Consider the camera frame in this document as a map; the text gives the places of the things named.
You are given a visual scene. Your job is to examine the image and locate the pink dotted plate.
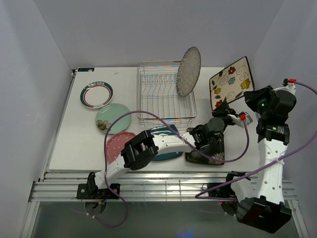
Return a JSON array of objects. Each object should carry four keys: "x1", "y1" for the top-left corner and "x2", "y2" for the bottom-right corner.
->
[{"x1": 106, "y1": 131, "x2": 136, "y2": 164}]

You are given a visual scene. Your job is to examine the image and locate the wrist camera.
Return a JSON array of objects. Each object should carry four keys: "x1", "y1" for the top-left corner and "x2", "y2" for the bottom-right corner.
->
[
  {"x1": 228, "y1": 112, "x2": 253, "y2": 128},
  {"x1": 283, "y1": 78, "x2": 297, "y2": 95}
]

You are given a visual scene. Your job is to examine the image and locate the wire dish rack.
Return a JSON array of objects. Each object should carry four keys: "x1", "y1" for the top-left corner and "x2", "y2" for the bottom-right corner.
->
[{"x1": 137, "y1": 60, "x2": 197, "y2": 125}]

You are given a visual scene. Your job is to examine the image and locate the cream floral square plate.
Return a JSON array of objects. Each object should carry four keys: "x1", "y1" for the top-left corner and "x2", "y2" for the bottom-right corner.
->
[{"x1": 209, "y1": 56, "x2": 255, "y2": 110}]

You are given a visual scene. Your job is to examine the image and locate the black floral square plate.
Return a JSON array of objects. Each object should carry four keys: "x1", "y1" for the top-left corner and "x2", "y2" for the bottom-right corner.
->
[{"x1": 185, "y1": 124, "x2": 225, "y2": 166}]

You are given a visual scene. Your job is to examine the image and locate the mint green flower plate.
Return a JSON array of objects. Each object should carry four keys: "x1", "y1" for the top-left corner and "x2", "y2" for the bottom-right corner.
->
[{"x1": 96, "y1": 103, "x2": 131, "y2": 134}]

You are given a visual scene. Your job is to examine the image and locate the aluminium frame rails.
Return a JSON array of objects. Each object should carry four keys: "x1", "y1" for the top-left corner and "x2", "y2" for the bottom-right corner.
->
[{"x1": 28, "y1": 66, "x2": 298, "y2": 203}]

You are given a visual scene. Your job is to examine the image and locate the speckled round plate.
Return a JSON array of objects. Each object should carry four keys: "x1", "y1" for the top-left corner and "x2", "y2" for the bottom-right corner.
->
[{"x1": 176, "y1": 47, "x2": 201, "y2": 97}]

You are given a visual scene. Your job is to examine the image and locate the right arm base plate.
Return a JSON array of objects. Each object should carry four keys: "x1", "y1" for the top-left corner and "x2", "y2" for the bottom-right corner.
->
[{"x1": 201, "y1": 182, "x2": 236, "y2": 199}]

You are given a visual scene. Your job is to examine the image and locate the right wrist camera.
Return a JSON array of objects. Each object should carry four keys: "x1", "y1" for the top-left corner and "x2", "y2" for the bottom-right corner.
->
[{"x1": 283, "y1": 78, "x2": 297, "y2": 95}]

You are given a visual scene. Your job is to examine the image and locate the left blue table label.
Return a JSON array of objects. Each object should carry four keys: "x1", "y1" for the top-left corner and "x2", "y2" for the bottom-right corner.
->
[{"x1": 77, "y1": 67, "x2": 95, "y2": 72}]

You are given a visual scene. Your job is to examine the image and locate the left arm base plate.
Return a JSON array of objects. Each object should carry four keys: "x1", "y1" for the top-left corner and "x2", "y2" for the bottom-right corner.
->
[{"x1": 76, "y1": 183, "x2": 118, "y2": 200}]

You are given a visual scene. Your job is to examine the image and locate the teal square plate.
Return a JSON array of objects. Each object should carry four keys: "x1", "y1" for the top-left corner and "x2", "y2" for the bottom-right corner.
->
[{"x1": 150, "y1": 125, "x2": 183, "y2": 162}]

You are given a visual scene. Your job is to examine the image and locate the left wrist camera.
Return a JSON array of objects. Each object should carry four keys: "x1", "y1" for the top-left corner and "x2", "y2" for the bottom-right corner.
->
[{"x1": 228, "y1": 112, "x2": 253, "y2": 128}]

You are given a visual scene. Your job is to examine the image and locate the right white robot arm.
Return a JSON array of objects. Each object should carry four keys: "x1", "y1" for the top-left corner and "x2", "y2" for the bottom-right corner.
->
[{"x1": 223, "y1": 83, "x2": 297, "y2": 234}]

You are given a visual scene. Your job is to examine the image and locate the white plate green rim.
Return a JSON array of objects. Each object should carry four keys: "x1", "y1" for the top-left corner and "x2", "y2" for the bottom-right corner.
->
[{"x1": 80, "y1": 81, "x2": 114, "y2": 109}]

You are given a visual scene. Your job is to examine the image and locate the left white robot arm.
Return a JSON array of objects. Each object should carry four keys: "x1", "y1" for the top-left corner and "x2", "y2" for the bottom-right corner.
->
[{"x1": 87, "y1": 103, "x2": 244, "y2": 199}]

